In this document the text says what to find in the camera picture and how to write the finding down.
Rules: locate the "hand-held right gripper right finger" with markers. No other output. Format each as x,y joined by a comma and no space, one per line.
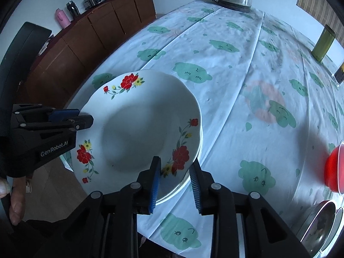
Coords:
194,185

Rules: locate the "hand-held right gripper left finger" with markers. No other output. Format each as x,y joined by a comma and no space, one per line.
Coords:
154,185

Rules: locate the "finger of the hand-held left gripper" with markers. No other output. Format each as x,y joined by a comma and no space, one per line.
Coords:
83,122
64,114

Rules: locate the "large floral rim plate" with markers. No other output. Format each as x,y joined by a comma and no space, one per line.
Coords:
172,190

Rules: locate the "red flower white plate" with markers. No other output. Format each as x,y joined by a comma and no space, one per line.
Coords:
129,129

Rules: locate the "stainless steel bowl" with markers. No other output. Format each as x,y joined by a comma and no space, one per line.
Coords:
317,225

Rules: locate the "red plastic bowl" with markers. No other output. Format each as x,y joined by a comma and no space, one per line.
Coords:
333,166

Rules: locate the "white enamel bowl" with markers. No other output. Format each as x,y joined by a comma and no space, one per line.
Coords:
337,225

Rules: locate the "person's left hand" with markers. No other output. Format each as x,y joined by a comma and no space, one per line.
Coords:
14,201

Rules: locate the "brown wooden sideboard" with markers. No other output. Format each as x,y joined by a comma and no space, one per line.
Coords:
80,45

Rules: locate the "pink thermos flask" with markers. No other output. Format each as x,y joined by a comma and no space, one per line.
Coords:
61,18

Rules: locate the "green cloud print tablecloth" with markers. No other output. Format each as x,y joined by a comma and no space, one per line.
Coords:
228,86

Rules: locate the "black thermos flask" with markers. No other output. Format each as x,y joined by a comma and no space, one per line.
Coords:
73,8

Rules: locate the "glass tea bottle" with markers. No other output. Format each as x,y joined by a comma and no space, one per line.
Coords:
340,75

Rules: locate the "black kettle base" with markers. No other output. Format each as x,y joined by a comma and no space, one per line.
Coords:
236,7

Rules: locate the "green thermos bottle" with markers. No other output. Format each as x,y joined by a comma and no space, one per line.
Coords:
323,44

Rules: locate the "bamboo window blind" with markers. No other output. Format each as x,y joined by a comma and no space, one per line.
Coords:
317,2

